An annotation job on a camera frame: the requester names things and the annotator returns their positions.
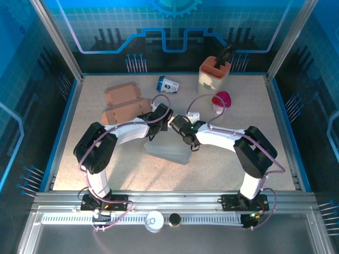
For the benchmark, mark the white paper box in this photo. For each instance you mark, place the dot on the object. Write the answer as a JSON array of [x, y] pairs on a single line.
[[169, 153]]

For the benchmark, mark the blue lid yogurt cup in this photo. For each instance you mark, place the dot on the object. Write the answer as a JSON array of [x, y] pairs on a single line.
[[169, 86]]

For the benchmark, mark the brown paper box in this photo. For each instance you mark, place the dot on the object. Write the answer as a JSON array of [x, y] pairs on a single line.
[[121, 95]]

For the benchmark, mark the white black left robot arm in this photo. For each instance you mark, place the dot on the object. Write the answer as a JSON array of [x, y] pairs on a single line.
[[127, 132]]

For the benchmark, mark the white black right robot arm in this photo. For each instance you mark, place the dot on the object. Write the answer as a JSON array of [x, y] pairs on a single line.
[[219, 137]]

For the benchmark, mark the pink lid yogurt cup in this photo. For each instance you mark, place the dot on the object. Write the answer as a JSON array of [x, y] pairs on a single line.
[[225, 97]]

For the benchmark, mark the beige orange knife block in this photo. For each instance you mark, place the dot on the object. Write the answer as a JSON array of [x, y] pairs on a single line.
[[209, 79]]

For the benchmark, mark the black round knob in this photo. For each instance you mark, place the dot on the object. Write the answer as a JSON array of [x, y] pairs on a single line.
[[174, 219]]

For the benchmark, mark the grey metal shelf plate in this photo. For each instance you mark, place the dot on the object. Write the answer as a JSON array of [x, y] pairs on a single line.
[[172, 240]]

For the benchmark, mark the small electronics board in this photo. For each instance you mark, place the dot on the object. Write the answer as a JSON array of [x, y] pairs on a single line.
[[250, 219], [102, 217]]

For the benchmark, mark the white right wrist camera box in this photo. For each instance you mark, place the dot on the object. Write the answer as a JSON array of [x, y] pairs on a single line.
[[193, 116]]

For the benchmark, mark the aluminium front frame rail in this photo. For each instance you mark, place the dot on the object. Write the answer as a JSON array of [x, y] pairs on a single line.
[[172, 199]]

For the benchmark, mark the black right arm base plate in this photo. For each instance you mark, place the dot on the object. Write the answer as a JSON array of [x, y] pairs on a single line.
[[230, 202]]

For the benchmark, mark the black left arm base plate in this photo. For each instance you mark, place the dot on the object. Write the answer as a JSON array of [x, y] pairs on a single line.
[[119, 202]]

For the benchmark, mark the aluminium left frame post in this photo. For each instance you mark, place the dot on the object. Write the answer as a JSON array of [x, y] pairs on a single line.
[[61, 45]]

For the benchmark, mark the aluminium frame post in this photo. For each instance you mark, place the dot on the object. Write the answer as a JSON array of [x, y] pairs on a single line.
[[286, 45], [61, 45]]

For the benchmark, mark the aluminium right frame post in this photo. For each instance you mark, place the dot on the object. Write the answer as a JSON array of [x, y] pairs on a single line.
[[286, 45]]

